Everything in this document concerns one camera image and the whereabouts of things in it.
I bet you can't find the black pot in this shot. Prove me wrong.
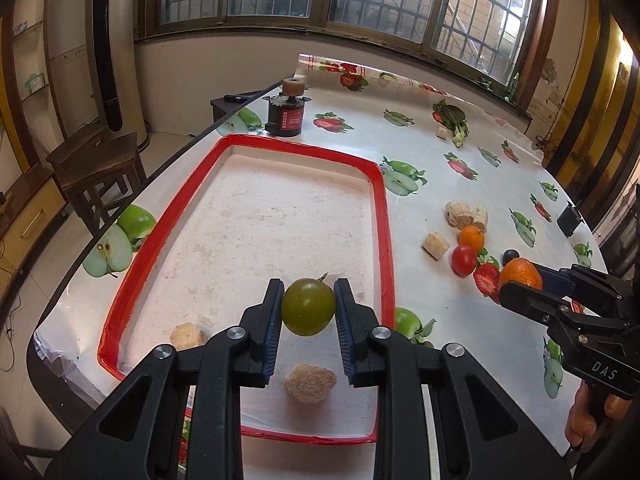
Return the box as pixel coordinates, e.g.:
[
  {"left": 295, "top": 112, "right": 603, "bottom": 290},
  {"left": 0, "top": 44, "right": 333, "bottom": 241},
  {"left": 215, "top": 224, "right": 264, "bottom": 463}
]
[{"left": 556, "top": 201, "right": 584, "bottom": 237}]

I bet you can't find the black canister red label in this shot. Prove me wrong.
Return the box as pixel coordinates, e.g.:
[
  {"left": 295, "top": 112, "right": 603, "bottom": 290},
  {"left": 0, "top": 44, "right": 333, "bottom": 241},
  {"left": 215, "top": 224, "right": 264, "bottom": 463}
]
[{"left": 263, "top": 94, "right": 312, "bottom": 138}]

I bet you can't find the black low table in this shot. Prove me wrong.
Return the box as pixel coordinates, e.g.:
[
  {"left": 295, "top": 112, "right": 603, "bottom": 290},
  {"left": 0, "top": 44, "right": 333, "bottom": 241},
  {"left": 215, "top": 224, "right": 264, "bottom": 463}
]
[{"left": 210, "top": 91, "right": 281, "bottom": 136}]

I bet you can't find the green round fruit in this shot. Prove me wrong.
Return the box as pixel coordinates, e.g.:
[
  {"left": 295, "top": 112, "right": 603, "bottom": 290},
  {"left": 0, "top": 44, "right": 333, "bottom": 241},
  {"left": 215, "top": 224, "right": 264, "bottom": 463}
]
[{"left": 281, "top": 274, "right": 337, "bottom": 337}]

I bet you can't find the red tomato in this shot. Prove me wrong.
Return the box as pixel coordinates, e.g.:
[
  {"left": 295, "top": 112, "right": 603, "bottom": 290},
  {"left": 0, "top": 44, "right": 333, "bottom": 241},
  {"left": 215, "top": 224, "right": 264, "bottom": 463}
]
[{"left": 451, "top": 245, "right": 478, "bottom": 278}]

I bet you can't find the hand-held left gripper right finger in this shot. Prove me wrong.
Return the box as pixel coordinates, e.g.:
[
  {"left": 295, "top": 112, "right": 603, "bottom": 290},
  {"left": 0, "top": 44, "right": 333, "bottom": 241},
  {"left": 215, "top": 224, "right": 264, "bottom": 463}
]
[{"left": 334, "top": 277, "right": 571, "bottom": 480}]

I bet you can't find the person's right hand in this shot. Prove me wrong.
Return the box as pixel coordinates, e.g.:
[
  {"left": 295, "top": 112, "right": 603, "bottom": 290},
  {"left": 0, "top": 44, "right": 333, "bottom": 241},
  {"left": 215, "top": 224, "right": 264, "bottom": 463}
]
[{"left": 565, "top": 384, "right": 631, "bottom": 456}]

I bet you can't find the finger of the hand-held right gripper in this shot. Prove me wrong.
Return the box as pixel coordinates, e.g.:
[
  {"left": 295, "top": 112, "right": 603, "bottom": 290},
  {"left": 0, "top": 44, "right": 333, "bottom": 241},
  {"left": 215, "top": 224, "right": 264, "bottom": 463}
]
[
  {"left": 500, "top": 281, "right": 583, "bottom": 333},
  {"left": 532, "top": 261, "right": 621, "bottom": 306}
]

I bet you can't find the yellow wall shelf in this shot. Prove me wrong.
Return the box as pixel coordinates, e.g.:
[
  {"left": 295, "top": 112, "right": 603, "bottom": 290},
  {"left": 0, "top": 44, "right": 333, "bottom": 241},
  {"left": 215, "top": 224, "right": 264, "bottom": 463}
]
[{"left": 0, "top": 5, "right": 53, "bottom": 161}]

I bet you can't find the small orange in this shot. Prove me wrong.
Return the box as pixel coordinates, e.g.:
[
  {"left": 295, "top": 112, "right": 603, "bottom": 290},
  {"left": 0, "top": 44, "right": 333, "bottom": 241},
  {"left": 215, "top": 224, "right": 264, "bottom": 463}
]
[{"left": 458, "top": 225, "right": 486, "bottom": 252}]

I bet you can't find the toy bok choy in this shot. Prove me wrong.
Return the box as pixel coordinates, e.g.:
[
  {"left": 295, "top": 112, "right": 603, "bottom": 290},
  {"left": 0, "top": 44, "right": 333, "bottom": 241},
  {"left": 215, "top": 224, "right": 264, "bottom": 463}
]
[{"left": 432, "top": 100, "right": 471, "bottom": 148}]

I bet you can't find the bread cube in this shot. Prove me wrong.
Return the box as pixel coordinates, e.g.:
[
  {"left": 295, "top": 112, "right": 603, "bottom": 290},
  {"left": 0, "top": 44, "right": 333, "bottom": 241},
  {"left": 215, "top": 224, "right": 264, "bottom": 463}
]
[{"left": 422, "top": 231, "right": 447, "bottom": 260}]

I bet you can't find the yellow wooden cabinet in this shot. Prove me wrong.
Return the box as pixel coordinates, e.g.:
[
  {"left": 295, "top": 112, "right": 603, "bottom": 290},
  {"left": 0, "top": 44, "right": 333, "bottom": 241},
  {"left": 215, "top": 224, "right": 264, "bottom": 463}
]
[{"left": 0, "top": 162, "right": 68, "bottom": 281}]

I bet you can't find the wooden stool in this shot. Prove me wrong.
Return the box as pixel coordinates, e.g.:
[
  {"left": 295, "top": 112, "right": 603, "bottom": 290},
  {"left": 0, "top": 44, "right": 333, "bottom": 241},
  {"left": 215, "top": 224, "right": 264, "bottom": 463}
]
[{"left": 46, "top": 125, "right": 148, "bottom": 236}]

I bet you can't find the fruit print tablecloth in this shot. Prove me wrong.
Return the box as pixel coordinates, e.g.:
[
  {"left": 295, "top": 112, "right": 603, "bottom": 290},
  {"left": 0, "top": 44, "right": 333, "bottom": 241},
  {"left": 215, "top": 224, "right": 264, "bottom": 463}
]
[{"left": 32, "top": 52, "right": 613, "bottom": 480}]

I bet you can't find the red rimmed tray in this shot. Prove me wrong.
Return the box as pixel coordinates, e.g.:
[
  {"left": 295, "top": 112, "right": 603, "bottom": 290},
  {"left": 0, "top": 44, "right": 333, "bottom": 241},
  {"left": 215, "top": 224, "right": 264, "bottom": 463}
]
[{"left": 96, "top": 133, "right": 396, "bottom": 445}]

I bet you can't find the tall floor air conditioner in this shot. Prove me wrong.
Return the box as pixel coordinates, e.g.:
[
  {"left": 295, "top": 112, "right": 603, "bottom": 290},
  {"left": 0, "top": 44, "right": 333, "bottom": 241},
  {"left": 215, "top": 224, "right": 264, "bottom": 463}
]
[{"left": 82, "top": 0, "right": 151, "bottom": 153}]

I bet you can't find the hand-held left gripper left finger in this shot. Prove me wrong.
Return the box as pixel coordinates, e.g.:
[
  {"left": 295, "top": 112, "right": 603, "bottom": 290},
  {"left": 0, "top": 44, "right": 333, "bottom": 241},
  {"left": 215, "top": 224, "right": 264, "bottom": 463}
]
[{"left": 45, "top": 278, "right": 286, "bottom": 480}]

